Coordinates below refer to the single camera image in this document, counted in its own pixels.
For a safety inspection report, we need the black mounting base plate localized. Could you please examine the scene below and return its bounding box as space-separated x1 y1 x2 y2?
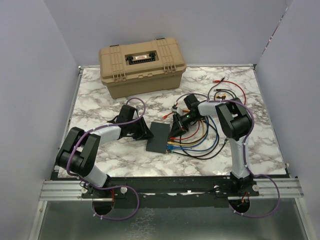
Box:
52 174 287 208

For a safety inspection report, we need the tan plastic toolbox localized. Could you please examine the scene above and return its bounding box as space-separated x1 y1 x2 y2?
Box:
99 37 187 99

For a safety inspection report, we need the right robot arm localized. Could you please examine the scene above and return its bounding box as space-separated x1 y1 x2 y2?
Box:
169 93 255 196

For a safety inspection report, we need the dark grey network switch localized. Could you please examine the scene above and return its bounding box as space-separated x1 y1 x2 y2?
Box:
146 122 171 154

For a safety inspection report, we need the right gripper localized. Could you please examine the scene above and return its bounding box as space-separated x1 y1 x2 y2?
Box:
168 112 200 140

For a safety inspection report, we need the long red ethernet cable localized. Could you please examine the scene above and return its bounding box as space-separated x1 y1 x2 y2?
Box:
212 79 248 104

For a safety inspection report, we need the yellow ethernet cable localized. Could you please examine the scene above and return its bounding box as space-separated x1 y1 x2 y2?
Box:
166 108 208 146

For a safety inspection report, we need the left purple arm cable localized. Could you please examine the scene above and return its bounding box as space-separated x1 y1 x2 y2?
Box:
66 97 147 221

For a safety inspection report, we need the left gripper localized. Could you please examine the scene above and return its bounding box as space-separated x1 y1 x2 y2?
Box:
127 117 153 141

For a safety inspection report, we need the blue ethernet cable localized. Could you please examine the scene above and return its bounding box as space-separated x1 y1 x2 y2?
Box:
166 117 213 152
166 117 221 157

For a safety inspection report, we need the short red ethernet cable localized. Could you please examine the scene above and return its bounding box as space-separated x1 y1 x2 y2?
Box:
162 113 202 141

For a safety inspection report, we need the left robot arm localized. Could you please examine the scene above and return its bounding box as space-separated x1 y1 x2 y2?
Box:
55 104 154 198

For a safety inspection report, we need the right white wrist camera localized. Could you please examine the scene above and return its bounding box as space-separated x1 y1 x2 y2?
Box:
171 102 189 115

